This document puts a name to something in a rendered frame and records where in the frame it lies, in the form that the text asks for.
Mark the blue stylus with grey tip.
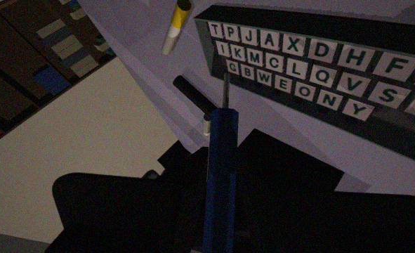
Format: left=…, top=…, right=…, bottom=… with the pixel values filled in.
left=202, top=72, right=239, bottom=253

